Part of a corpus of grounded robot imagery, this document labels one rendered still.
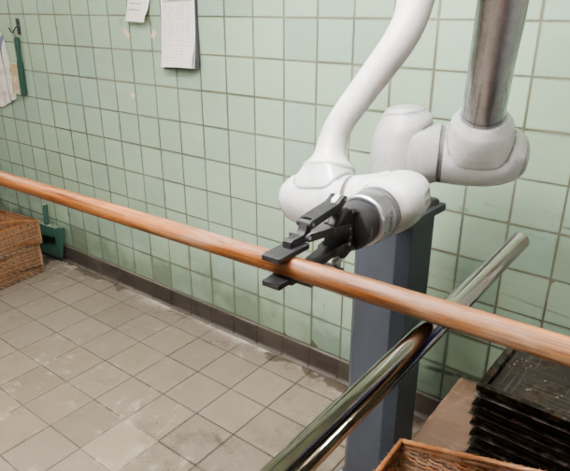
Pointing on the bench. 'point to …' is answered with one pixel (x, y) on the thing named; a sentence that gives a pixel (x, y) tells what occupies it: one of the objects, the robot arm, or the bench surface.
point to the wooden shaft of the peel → (329, 278)
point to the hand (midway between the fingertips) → (285, 264)
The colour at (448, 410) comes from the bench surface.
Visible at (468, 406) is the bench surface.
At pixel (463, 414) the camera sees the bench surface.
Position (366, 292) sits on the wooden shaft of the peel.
